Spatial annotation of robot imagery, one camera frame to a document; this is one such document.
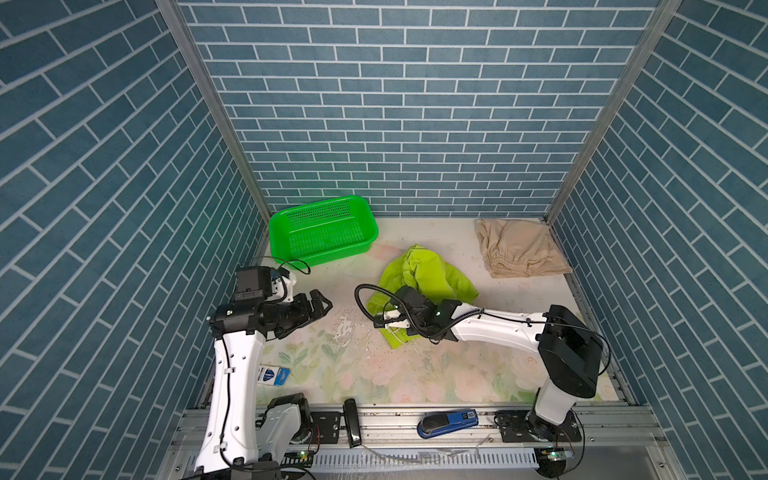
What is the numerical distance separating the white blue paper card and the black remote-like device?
20 cm

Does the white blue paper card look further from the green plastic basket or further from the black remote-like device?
the green plastic basket

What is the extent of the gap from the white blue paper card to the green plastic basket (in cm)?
41

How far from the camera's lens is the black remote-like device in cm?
71

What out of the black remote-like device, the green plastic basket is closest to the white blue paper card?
the black remote-like device

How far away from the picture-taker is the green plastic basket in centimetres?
114

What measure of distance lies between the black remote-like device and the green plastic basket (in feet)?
1.67

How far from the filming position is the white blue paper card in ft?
2.69
